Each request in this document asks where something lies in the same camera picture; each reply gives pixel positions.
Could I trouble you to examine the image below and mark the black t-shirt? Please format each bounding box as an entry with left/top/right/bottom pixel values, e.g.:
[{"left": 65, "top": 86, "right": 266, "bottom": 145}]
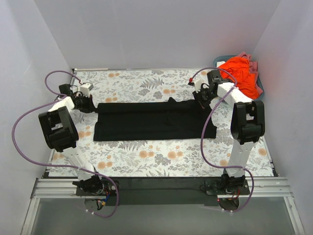
[{"left": 93, "top": 98, "right": 217, "bottom": 141}]

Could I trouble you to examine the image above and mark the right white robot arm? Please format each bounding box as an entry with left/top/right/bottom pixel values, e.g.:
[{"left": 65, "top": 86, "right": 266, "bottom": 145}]
[{"left": 188, "top": 69, "right": 265, "bottom": 194}]

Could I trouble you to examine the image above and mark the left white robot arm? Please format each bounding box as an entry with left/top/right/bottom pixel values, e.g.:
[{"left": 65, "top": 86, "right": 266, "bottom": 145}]
[{"left": 39, "top": 83, "right": 104, "bottom": 195}]

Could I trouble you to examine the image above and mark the teal plastic laundry basket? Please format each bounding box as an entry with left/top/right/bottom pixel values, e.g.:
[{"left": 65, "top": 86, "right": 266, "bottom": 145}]
[{"left": 213, "top": 52, "right": 265, "bottom": 100}]

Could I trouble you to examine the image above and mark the orange t-shirt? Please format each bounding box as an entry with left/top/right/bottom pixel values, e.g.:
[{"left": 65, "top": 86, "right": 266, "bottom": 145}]
[{"left": 219, "top": 56, "right": 261, "bottom": 99}]

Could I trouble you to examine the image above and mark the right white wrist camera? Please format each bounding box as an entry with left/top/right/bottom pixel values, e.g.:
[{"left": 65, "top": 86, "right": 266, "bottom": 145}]
[{"left": 188, "top": 78, "right": 202, "bottom": 93}]

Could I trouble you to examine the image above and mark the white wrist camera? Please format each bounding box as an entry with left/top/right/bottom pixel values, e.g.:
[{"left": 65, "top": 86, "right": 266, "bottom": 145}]
[
  {"left": 188, "top": 78, "right": 202, "bottom": 93},
  {"left": 79, "top": 83, "right": 94, "bottom": 97}
]

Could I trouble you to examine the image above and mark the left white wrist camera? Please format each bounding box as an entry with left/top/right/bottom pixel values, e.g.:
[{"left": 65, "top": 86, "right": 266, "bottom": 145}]
[{"left": 79, "top": 83, "right": 94, "bottom": 97}]

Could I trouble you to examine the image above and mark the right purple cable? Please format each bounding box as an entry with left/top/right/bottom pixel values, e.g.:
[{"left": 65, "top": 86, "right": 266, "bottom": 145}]
[{"left": 188, "top": 67, "right": 255, "bottom": 213}]

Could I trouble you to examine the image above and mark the aluminium mounting rail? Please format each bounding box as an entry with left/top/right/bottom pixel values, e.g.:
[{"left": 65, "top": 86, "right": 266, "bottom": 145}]
[{"left": 32, "top": 177, "right": 293, "bottom": 198}]

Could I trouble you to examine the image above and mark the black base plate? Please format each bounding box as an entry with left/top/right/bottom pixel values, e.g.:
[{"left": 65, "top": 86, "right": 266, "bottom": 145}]
[{"left": 75, "top": 176, "right": 251, "bottom": 208}]

